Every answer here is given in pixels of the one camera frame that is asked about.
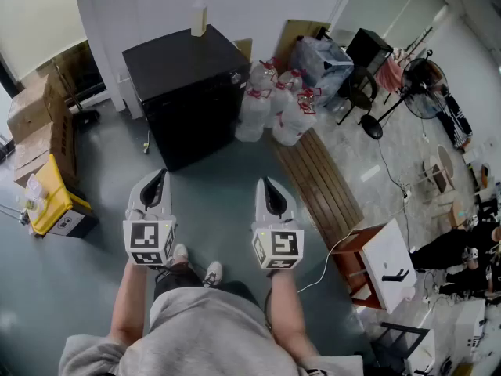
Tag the small cardboard sheet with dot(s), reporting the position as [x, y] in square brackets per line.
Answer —
[244, 49]

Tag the person's left forearm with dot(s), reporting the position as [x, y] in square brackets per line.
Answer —
[131, 304]

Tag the wooden slatted bench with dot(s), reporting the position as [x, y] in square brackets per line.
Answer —
[317, 186]

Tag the black standing fan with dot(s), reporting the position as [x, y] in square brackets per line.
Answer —
[424, 84]

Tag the large brown board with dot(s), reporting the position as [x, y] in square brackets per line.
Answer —
[291, 33]

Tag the white plastic container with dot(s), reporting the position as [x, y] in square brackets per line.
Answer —
[34, 186]

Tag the person's black shorts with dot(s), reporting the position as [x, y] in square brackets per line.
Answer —
[180, 278]

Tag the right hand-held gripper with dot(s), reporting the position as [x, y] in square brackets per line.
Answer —
[280, 245]

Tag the person's white shoe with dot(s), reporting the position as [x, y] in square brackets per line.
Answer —
[213, 272]
[181, 252]

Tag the person's right forearm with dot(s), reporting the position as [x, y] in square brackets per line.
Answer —
[287, 312]

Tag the round wooden side table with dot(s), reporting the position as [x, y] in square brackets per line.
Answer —
[440, 167]

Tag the small black cabinet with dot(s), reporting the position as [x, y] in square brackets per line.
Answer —
[368, 47]

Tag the black floor stand base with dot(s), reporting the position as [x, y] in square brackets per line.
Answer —
[84, 116]

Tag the small clear bottle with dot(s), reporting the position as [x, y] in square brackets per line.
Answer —
[28, 204]

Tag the black chair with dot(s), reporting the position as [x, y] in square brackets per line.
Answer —
[362, 92]

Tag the black bin with yellow lid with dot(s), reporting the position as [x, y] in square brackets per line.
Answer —
[55, 204]

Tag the person's right white shoe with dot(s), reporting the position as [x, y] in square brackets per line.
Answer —
[213, 272]

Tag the large clear plastic bag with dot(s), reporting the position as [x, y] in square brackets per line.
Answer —
[325, 67]

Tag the person's left white shoe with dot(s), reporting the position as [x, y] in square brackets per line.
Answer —
[181, 252]

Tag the person in white shirt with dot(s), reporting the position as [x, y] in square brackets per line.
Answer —
[203, 339]

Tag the white table panel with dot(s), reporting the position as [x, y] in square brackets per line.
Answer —
[387, 257]

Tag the black metal frame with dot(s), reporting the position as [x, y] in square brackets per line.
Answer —
[403, 331]

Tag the white window blind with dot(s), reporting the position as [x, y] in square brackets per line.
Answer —
[39, 18]

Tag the small yellow tool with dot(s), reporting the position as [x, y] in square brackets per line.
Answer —
[146, 145]

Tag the white cabinet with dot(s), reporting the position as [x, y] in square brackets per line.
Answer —
[466, 331]

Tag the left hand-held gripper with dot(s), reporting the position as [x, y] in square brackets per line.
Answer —
[145, 236]

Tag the cream block on cabinet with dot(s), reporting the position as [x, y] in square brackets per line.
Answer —
[199, 16]

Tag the thin metal rack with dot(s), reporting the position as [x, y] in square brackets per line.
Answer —
[13, 214]

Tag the black and white striped cloth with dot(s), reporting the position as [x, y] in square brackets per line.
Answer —
[456, 121]

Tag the pink cloth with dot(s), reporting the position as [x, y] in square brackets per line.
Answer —
[388, 73]

